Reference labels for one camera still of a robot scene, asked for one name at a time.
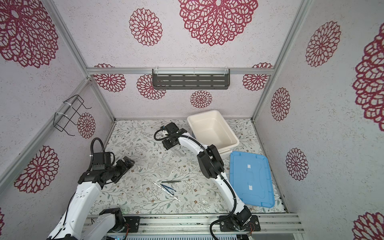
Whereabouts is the white plastic bin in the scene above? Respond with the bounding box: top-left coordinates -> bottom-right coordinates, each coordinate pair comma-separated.
187,110 -> 240,159

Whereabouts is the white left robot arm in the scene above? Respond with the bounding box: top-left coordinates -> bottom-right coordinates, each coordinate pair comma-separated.
47,152 -> 135,240

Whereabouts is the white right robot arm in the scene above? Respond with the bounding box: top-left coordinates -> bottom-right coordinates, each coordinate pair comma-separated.
154,122 -> 261,238

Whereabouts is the blue plastic bin lid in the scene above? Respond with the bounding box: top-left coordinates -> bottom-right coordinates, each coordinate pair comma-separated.
230,151 -> 275,208

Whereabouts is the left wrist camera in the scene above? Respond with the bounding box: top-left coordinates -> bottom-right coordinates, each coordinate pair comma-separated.
92,152 -> 112,171

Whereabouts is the dark grey wall shelf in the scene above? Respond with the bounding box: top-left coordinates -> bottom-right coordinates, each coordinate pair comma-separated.
152,69 -> 231,90

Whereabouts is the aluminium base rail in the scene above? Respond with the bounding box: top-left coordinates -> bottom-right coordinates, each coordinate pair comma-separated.
53,213 -> 305,236

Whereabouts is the black wire wall rack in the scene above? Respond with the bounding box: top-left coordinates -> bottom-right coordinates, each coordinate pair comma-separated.
53,95 -> 91,137

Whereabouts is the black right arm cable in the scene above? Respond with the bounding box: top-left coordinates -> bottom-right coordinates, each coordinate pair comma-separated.
153,128 -> 241,240

